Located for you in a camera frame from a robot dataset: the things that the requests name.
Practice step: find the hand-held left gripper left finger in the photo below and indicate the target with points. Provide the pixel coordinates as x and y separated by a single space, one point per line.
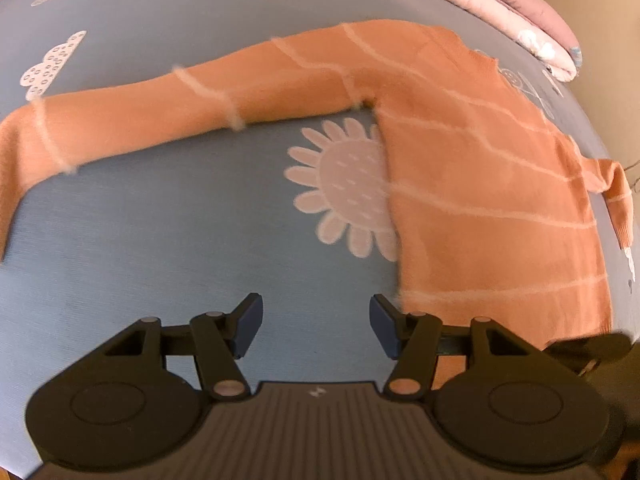
246 325

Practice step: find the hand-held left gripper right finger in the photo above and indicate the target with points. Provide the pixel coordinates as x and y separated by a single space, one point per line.
386 325

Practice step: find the orange striped sweater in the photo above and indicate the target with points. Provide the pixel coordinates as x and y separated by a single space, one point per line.
475 185

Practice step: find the bed with blue floral sheet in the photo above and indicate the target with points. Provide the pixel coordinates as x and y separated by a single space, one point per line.
150 235

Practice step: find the pink floral quilt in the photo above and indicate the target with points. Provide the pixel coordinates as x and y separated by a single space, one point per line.
525 20

